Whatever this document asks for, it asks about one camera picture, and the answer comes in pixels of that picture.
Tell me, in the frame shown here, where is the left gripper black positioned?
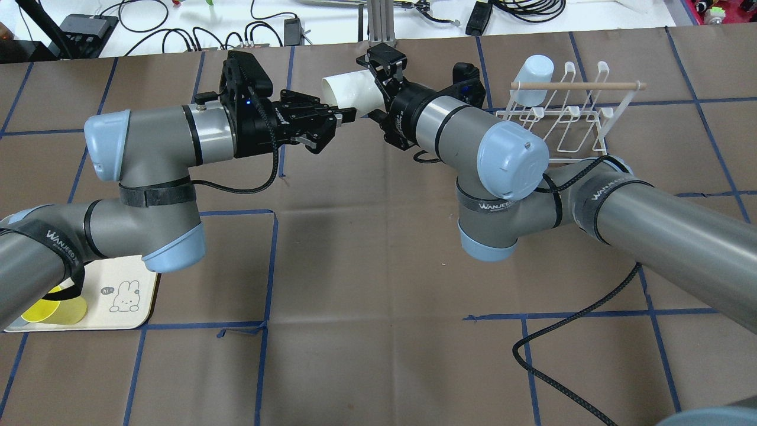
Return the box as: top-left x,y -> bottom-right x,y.
234,90 -> 363,157

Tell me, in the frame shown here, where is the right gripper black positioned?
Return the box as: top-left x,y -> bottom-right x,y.
378,82 -> 438,151

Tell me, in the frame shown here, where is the cream white cup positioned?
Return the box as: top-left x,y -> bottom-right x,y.
320,69 -> 384,118

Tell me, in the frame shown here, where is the light blue ikea cup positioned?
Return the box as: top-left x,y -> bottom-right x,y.
515,54 -> 554,83

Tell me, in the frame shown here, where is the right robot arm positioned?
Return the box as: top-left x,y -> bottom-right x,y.
370,76 -> 755,425

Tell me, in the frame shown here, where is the yellow cup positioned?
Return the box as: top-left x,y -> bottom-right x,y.
21,296 -> 88,325

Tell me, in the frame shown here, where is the black power adapter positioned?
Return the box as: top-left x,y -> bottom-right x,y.
465,1 -> 493,36

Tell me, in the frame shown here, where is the cream serving tray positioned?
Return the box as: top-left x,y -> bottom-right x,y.
5,256 -> 159,333

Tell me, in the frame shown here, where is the red tray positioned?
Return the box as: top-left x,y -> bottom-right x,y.
680,1 -> 755,25

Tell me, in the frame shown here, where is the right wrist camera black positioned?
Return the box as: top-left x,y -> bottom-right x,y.
356,43 -> 408,83

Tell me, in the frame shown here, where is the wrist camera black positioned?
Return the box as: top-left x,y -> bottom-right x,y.
193,50 -> 274,114
356,43 -> 408,83

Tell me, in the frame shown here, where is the aluminium frame post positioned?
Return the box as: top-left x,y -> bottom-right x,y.
367,0 -> 396,47

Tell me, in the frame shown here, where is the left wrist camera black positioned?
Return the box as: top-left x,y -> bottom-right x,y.
193,50 -> 274,114

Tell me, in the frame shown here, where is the white wire cup rack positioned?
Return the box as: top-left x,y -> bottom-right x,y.
495,60 -> 647,164

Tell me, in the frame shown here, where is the coiled black cable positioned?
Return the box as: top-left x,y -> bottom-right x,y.
491,0 -> 567,23

